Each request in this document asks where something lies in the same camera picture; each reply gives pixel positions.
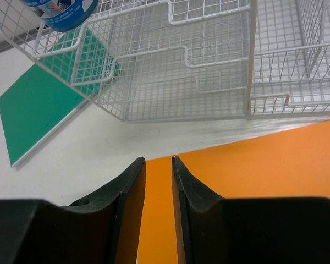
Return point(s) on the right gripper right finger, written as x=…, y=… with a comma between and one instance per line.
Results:
x=213, y=229

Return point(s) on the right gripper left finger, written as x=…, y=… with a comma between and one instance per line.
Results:
x=101, y=227

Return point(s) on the orange notebook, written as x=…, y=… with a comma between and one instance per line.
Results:
x=295, y=162

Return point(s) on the blue tape roll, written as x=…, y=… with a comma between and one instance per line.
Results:
x=63, y=15

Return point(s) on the green notebook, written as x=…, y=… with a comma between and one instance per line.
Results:
x=39, y=100

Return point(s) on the white wire rack organizer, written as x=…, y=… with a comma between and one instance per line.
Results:
x=165, y=61

